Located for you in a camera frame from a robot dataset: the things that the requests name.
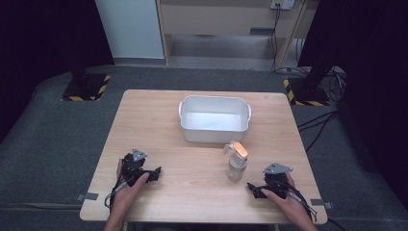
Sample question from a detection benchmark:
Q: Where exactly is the tangled cable bundle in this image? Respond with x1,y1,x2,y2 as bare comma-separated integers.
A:
317,65,348,103

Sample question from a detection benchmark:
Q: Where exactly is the right hand-held gripper cable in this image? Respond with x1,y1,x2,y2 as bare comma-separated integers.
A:
278,181,319,223

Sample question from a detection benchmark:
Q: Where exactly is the black stand base striped edge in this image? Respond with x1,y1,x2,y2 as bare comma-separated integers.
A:
62,72,112,102
283,76,331,107

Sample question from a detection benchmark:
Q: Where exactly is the person's right hand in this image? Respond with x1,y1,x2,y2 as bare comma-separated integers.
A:
260,172,311,224

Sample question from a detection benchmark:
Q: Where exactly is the hand-held gripper cable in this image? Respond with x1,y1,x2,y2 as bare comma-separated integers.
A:
278,181,319,223
104,179,133,214

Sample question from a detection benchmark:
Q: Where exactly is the white power strip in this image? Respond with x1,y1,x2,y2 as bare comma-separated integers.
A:
269,0,295,11

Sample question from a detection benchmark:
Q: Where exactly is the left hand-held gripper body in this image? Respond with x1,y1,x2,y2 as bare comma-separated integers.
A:
119,146,154,188

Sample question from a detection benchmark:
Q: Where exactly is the white panel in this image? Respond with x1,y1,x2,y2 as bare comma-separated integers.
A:
94,0,166,60

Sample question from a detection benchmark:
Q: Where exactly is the black floor cable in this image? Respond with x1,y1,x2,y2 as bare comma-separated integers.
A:
297,110,340,153

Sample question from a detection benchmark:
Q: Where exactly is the wooden desk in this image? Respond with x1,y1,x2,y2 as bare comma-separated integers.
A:
155,0,320,69

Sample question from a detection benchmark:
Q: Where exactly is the black power strip cable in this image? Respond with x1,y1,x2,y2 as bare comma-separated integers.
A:
270,7,282,72

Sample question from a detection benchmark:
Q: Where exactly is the person's left hand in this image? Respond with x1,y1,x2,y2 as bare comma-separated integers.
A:
110,158,150,218

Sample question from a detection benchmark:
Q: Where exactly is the grey tape strip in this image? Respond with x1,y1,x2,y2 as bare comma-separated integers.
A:
310,198,334,210
75,192,99,202

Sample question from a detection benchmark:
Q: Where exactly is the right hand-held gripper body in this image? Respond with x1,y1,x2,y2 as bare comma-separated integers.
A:
262,162,294,200

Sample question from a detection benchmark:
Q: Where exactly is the black curtain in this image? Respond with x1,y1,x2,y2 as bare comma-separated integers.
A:
0,0,115,143
297,0,408,201

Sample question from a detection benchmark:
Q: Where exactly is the clear jar with orange lid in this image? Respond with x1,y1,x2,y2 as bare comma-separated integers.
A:
222,140,249,181

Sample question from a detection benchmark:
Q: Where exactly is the left hand-held gripper cable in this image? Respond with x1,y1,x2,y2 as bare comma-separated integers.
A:
104,179,133,214

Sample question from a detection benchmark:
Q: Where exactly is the white plastic basin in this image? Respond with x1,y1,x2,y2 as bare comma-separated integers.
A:
178,94,253,144

